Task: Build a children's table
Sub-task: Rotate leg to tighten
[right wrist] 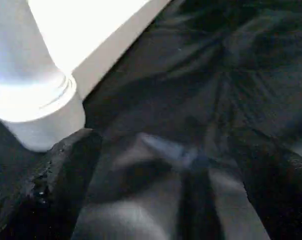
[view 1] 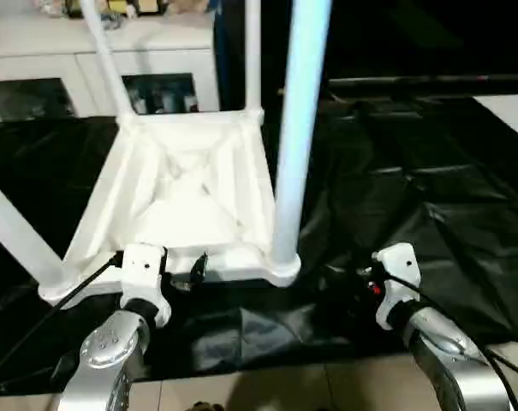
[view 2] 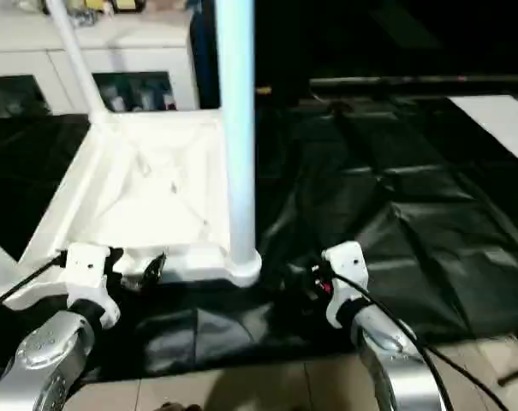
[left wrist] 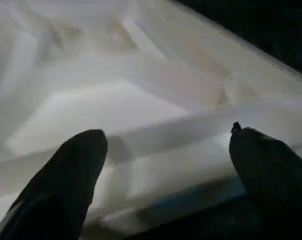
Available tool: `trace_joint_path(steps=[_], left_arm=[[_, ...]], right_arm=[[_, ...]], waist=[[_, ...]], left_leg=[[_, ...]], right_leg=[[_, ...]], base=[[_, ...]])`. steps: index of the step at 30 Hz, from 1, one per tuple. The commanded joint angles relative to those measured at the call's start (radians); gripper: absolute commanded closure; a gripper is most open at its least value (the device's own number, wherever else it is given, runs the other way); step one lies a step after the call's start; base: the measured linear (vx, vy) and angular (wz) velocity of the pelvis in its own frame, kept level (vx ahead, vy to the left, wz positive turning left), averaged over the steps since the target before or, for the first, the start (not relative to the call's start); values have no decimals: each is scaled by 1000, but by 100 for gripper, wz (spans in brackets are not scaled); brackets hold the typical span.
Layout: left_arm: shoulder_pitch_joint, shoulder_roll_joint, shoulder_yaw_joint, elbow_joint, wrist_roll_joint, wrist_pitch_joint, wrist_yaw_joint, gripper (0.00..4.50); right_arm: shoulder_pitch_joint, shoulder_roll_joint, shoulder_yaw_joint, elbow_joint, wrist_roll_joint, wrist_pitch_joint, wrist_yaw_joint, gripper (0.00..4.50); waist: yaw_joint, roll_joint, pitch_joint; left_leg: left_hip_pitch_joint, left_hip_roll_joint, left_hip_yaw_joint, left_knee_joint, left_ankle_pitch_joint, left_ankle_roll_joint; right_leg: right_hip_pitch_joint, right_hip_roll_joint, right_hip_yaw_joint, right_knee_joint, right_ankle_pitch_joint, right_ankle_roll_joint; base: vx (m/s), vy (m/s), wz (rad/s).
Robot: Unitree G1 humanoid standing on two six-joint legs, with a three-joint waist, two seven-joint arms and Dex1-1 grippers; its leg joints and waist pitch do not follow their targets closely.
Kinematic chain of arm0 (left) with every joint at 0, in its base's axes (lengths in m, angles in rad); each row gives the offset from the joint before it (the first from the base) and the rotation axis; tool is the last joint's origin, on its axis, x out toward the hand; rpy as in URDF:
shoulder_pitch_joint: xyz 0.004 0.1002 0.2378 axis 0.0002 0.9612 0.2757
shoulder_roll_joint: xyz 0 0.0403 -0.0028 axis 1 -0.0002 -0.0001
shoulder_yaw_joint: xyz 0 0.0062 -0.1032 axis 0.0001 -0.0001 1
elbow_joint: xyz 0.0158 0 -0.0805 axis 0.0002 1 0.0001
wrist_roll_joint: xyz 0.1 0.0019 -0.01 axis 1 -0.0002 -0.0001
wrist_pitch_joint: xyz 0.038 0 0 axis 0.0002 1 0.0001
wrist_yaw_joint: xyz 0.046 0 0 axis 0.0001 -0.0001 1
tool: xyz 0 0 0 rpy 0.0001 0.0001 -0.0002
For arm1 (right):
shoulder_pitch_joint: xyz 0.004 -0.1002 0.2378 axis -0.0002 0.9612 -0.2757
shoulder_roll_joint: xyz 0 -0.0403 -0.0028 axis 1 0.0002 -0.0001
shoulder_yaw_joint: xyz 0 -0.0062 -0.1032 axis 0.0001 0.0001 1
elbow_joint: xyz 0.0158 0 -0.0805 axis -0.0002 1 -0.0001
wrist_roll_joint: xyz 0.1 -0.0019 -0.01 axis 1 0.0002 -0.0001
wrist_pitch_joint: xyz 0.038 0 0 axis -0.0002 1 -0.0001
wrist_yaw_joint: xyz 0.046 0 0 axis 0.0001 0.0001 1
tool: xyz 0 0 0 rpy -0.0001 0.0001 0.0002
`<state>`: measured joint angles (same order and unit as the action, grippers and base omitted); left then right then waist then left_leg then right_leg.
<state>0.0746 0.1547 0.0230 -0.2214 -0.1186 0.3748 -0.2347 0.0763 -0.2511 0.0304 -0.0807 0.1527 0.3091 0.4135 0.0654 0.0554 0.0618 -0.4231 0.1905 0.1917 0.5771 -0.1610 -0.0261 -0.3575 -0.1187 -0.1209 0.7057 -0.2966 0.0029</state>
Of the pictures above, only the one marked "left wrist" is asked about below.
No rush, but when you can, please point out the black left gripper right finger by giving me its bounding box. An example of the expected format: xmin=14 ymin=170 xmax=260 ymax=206
xmin=228 ymin=121 xmax=302 ymax=240

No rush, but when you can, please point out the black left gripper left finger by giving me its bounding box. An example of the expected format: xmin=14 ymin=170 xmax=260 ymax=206
xmin=0 ymin=128 xmax=109 ymax=240

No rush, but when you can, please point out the white plastic table top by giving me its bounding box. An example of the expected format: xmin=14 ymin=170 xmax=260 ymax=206
xmin=0 ymin=0 xmax=302 ymax=240

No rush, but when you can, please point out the black mat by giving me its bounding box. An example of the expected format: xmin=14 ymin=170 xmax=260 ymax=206
xmin=130 ymin=0 xmax=302 ymax=240

